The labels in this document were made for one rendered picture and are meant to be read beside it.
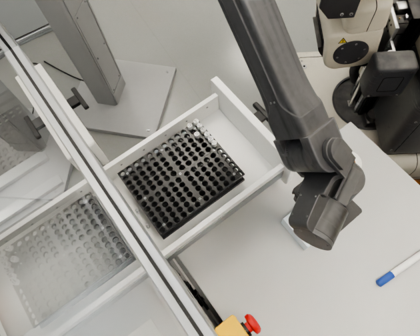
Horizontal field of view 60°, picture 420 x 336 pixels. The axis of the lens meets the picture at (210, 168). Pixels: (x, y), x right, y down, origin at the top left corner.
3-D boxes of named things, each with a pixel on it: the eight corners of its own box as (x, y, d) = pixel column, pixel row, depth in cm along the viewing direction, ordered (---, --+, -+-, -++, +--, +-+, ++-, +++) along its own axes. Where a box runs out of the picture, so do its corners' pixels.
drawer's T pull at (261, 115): (255, 103, 86) (256, 100, 85) (277, 125, 84) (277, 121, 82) (243, 111, 86) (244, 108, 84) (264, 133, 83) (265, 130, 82)
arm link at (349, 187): (374, 167, 51) (335, 149, 52) (355, 208, 49) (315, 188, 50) (358, 185, 57) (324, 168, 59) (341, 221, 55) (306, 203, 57)
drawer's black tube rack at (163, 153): (199, 133, 91) (197, 119, 85) (244, 184, 85) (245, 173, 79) (125, 183, 87) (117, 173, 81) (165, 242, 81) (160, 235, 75)
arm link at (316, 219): (338, 131, 47) (290, 136, 54) (298, 205, 43) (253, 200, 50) (383, 185, 52) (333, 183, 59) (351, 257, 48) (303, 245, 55)
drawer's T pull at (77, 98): (76, 89, 91) (73, 85, 90) (90, 109, 89) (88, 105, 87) (63, 96, 91) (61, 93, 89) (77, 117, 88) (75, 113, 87)
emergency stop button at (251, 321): (249, 311, 72) (250, 311, 68) (262, 329, 71) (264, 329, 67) (237, 321, 72) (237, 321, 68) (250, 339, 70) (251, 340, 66)
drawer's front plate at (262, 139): (217, 101, 97) (215, 75, 87) (291, 181, 87) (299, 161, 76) (212, 104, 96) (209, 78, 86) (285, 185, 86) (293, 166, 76)
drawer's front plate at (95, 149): (58, 88, 102) (39, 61, 92) (110, 162, 91) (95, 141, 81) (53, 91, 101) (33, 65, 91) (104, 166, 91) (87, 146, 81)
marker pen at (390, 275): (421, 249, 84) (424, 247, 83) (426, 255, 83) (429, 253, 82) (374, 281, 82) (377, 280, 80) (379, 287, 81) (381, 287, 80)
